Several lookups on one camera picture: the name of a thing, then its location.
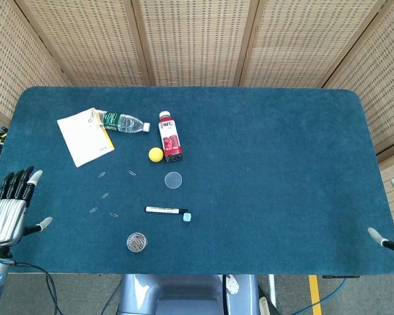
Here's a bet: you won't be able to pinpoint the right black grey robot hand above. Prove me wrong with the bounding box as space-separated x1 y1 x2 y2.
367 175 394 256

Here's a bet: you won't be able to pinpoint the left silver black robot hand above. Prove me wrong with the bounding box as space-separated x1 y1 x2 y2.
0 165 53 260

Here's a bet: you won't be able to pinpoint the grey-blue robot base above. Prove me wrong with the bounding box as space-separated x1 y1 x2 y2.
118 274 260 315

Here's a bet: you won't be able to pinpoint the clear jar of paperclips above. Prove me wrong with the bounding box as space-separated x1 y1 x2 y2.
126 232 148 253

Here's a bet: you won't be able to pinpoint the white notebook yellow edge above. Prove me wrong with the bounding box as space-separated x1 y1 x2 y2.
56 107 116 169

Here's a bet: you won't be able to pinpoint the white table leg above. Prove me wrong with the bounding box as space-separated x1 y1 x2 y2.
257 274 278 315

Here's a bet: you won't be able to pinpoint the teal blue table cloth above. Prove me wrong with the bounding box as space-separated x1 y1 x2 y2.
0 85 394 276

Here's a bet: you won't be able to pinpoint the clear water bottle green label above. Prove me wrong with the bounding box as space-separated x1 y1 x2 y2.
91 110 151 134

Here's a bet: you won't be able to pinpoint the white black whiteboard marker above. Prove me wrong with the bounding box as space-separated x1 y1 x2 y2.
145 206 189 215

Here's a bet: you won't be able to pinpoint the yellow foam ball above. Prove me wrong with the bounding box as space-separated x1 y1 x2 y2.
148 147 164 163

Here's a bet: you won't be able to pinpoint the clear round plastic lid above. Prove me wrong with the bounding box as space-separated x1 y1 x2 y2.
164 171 183 190

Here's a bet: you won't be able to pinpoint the red NFC juice bottle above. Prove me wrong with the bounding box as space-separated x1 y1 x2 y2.
158 111 183 163

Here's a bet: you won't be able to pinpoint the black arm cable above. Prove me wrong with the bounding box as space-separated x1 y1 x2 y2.
6 260 60 315

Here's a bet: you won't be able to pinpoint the blue floor cable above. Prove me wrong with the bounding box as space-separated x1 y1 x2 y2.
100 280 123 315
294 278 347 315

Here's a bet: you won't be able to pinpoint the white perforated bracket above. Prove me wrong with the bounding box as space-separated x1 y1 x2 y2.
225 274 241 297

